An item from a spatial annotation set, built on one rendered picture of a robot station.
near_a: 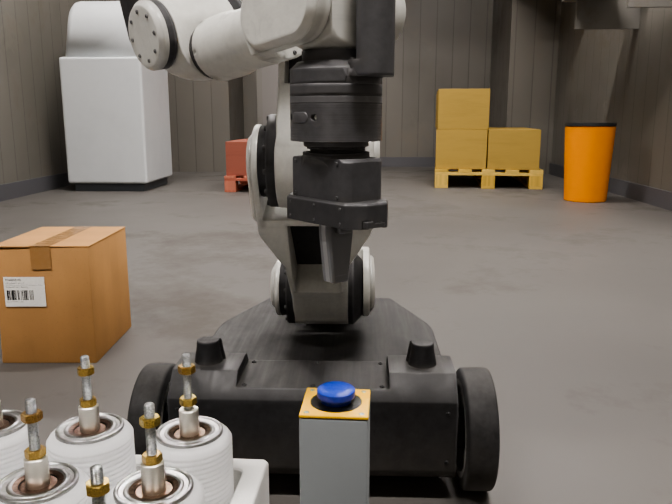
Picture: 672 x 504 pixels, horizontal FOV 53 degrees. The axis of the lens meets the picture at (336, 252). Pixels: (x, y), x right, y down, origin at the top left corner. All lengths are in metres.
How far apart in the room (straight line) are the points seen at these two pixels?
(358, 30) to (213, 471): 0.49
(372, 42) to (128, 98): 5.24
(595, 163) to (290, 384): 4.27
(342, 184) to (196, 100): 7.20
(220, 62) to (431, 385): 0.59
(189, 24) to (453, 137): 5.22
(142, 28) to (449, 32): 7.86
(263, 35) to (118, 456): 0.49
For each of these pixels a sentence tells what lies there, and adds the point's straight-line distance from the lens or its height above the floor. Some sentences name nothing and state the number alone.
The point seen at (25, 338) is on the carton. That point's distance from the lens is 1.85.
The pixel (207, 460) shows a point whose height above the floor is 0.24.
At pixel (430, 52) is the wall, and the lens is 8.57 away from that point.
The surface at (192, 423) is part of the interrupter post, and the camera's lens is 0.79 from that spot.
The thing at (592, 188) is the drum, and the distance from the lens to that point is 5.18.
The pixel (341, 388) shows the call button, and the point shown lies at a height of 0.33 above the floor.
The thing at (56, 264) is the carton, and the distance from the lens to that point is 1.77.
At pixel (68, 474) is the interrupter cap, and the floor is 0.25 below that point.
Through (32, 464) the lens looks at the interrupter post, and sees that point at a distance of 0.74.
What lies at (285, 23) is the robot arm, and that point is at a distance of 0.62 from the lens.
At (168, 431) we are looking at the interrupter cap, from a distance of 0.81.
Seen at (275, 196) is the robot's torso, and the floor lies 0.49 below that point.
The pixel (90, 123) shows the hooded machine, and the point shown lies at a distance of 5.92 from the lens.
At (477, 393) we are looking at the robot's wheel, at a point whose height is 0.18.
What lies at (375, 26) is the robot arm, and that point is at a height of 0.68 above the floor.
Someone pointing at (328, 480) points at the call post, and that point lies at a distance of 0.72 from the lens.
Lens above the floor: 0.61
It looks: 11 degrees down
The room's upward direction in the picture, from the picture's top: straight up
